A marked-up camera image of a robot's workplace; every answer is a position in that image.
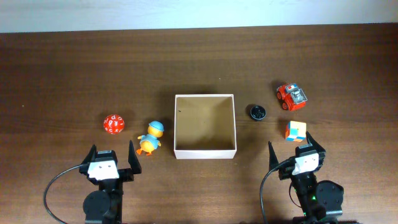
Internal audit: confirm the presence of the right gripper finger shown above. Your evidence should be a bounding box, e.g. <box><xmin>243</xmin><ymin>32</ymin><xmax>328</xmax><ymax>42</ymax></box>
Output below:
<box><xmin>306</xmin><ymin>131</ymin><xmax>325</xmax><ymax>153</ymax></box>
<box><xmin>268</xmin><ymin>141</ymin><xmax>279</xmax><ymax>171</ymax></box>

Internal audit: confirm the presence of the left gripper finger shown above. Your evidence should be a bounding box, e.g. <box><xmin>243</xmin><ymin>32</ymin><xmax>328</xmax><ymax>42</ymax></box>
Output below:
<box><xmin>128</xmin><ymin>140</ymin><xmax>142</xmax><ymax>174</ymax></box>
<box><xmin>82</xmin><ymin>144</ymin><xmax>96</xmax><ymax>164</ymax></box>

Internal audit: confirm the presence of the colourful puzzle cube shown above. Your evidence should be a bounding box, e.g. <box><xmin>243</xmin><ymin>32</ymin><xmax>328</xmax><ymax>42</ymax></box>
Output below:
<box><xmin>285</xmin><ymin>121</ymin><xmax>307</xmax><ymax>142</ymax></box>

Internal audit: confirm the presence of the red toy truck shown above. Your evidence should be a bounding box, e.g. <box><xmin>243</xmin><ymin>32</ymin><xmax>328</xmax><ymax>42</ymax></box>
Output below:
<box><xmin>277</xmin><ymin>83</ymin><xmax>308</xmax><ymax>111</ymax></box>

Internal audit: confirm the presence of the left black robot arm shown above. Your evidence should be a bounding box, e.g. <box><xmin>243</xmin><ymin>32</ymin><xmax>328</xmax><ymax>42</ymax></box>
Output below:
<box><xmin>79</xmin><ymin>141</ymin><xmax>142</xmax><ymax>224</ymax></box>

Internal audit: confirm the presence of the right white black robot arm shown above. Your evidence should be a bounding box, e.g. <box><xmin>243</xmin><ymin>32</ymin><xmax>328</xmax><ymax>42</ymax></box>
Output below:
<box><xmin>262</xmin><ymin>133</ymin><xmax>344</xmax><ymax>223</ymax></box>

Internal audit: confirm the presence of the yellow duck toy blue hat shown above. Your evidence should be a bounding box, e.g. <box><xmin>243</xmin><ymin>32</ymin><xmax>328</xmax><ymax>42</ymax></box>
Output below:
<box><xmin>136</xmin><ymin>121</ymin><xmax>164</xmax><ymax>156</ymax></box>

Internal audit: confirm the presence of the red lettered ball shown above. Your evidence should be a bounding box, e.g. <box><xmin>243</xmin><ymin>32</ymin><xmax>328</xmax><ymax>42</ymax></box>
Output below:
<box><xmin>103</xmin><ymin>114</ymin><xmax>125</xmax><ymax>134</ymax></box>

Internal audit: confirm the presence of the black round cap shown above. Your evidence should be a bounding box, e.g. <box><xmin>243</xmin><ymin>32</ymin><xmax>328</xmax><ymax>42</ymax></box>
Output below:
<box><xmin>249</xmin><ymin>105</ymin><xmax>266</xmax><ymax>121</ymax></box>

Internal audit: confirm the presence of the white cardboard box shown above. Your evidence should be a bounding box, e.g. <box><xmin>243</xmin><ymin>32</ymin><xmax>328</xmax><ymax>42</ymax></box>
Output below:
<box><xmin>174</xmin><ymin>94</ymin><xmax>237</xmax><ymax>159</ymax></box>

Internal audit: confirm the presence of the right black camera cable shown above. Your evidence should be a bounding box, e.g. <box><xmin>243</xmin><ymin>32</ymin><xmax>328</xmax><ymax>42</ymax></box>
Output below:
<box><xmin>259</xmin><ymin>157</ymin><xmax>295</xmax><ymax>224</ymax></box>

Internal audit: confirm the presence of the black camera cable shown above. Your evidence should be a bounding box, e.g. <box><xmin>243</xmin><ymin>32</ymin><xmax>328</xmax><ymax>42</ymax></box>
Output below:
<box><xmin>259</xmin><ymin>157</ymin><xmax>295</xmax><ymax>224</ymax></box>
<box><xmin>43</xmin><ymin>164</ymin><xmax>85</xmax><ymax>224</ymax></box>

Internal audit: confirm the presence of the left black camera cable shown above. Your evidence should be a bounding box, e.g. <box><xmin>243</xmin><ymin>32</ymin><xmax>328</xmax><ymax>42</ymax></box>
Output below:
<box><xmin>43</xmin><ymin>164</ymin><xmax>85</xmax><ymax>224</ymax></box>

